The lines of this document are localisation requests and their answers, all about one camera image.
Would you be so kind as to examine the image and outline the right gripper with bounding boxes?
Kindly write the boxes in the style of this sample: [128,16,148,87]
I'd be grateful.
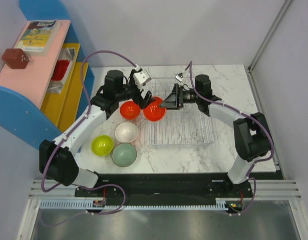
[159,83,201,110]

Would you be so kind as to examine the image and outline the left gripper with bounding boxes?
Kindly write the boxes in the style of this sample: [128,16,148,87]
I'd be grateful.
[115,69,155,109]

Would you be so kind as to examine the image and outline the orange bowl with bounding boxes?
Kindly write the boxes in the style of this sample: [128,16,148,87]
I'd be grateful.
[143,96,167,122]
[120,101,141,120]

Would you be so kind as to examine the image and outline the clear wire dish rack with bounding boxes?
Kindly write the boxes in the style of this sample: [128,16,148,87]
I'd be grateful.
[149,85,216,148]

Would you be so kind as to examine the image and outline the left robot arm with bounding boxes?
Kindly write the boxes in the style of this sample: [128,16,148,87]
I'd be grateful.
[39,69,153,197]

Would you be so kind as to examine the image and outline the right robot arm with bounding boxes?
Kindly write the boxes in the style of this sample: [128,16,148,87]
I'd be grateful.
[160,74,273,197]

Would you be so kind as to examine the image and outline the white bowl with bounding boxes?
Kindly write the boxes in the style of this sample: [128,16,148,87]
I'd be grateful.
[115,122,138,143]

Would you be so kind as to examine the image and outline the lime green bowl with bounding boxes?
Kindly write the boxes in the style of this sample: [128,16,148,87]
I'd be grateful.
[91,135,114,157]

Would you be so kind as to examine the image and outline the pale green bowl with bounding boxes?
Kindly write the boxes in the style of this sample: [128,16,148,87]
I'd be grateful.
[112,143,137,167]

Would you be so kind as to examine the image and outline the red white brush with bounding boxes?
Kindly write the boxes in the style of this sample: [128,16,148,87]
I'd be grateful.
[47,47,76,94]

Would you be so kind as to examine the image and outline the blue pink yellow shelf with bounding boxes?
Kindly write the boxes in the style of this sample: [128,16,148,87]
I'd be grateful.
[0,0,95,149]

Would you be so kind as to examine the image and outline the illustrated book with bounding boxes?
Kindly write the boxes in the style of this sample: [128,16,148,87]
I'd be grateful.
[15,20,61,56]

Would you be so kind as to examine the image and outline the brown perforated box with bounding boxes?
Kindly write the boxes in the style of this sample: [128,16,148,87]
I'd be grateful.
[2,48,30,70]

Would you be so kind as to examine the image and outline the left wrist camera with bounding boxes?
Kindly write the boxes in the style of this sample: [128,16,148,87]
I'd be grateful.
[133,70,152,90]

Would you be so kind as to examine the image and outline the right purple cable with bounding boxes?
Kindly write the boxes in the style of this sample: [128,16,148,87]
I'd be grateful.
[185,60,274,217]

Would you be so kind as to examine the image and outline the purple cable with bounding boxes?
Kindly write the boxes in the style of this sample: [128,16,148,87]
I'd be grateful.
[185,60,274,217]
[38,50,140,228]

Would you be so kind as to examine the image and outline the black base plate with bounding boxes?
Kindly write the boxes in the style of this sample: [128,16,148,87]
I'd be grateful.
[75,173,252,205]

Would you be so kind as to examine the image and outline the white slotted cable duct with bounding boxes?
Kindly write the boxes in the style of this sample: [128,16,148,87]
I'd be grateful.
[39,199,228,211]

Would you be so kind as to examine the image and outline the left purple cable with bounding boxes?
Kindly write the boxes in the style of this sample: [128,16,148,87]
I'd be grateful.
[38,50,140,228]

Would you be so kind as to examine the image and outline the aluminium frame rail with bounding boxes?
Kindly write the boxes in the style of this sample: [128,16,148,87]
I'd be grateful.
[17,169,306,240]

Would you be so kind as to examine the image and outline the aluminium corner post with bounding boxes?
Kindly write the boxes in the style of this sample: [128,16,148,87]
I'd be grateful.
[246,0,293,74]

